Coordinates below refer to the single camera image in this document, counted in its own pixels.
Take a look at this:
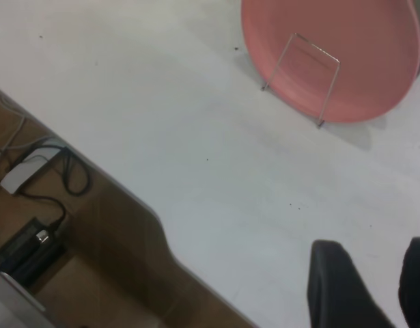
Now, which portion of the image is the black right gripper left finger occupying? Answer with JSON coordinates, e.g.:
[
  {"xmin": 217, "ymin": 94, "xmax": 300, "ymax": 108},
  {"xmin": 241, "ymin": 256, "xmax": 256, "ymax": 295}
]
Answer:
[{"xmin": 307, "ymin": 240, "xmax": 397, "ymax": 328}]

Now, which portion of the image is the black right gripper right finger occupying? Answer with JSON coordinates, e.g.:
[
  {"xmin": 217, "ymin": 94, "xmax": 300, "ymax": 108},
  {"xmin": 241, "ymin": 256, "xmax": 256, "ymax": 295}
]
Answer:
[{"xmin": 399, "ymin": 236, "xmax": 420, "ymax": 328}]

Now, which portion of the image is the pink round plate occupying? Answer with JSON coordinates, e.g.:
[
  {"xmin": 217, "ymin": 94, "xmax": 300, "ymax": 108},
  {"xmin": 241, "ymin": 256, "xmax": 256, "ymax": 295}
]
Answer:
[{"xmin": 240, "ymin": 0, "xmax": 420, "ymax": 124}]

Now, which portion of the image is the black power adapter brick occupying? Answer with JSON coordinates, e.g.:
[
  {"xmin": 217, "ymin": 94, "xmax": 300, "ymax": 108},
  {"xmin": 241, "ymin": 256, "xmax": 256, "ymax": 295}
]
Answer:
[{"xmin": 0, "ymin": 217, "xmax": 66, "ymax": 290}]

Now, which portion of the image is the white power adapter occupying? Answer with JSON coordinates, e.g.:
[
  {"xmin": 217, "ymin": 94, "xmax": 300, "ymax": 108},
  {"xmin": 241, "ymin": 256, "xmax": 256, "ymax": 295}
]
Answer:
[{"xmin": 0, "ymin": 146, "xmax": 62, "ymax": 195}]

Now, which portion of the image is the silver wire plate rack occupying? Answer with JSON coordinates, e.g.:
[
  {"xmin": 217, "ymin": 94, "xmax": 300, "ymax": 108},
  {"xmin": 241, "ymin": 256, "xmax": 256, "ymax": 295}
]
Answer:
[{"xmin": 260, "ymin": 32, "xmax": 341, "ymax": 130}]

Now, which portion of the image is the black power cable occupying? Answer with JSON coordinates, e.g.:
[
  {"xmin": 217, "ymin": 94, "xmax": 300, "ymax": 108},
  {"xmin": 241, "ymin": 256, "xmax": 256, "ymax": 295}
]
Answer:
[{"xmin": 14, "ymin": 146, "xmax": 93, "ymax": 236}]

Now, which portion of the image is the grey metal frame piece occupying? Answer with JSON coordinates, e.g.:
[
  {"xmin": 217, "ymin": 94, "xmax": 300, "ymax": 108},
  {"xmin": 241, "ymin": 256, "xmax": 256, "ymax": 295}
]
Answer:
[{"xmin": 0, "ymin": 266, "xmax": 57, "ymax": 328}]

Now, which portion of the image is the grey cable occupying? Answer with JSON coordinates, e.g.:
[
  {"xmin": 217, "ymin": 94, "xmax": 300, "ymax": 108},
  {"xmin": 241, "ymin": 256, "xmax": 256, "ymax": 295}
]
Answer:
[{"xmin": 0, "ymin": 94, "xmax": 59, "ymax": 165}]

